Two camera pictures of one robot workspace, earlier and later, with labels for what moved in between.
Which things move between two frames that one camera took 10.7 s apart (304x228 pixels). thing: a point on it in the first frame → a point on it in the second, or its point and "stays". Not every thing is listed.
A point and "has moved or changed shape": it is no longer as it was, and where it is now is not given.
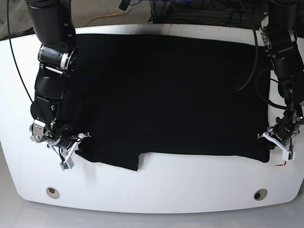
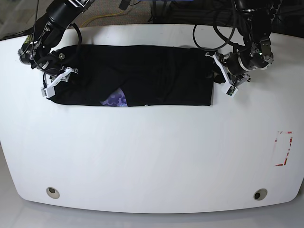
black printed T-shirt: [203, 95] has moved or changed shape
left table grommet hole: [52, 193] stays
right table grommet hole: [260, 194] stays
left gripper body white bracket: [68, 153] → [69, 70]
